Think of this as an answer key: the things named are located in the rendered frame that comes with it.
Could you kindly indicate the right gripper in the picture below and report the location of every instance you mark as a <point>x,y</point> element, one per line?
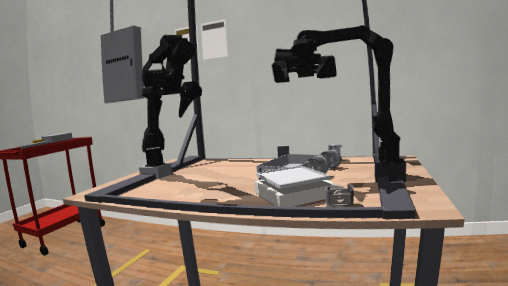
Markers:
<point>154,95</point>

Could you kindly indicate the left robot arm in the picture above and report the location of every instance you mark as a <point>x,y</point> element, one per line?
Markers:
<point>382,122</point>

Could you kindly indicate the white digital scale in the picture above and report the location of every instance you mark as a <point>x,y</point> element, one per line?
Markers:
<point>292,193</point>

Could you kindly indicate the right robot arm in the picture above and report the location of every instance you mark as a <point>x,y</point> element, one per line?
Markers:
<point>181,53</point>

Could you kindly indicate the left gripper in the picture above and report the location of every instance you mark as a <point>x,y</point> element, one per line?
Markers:
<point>322,70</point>

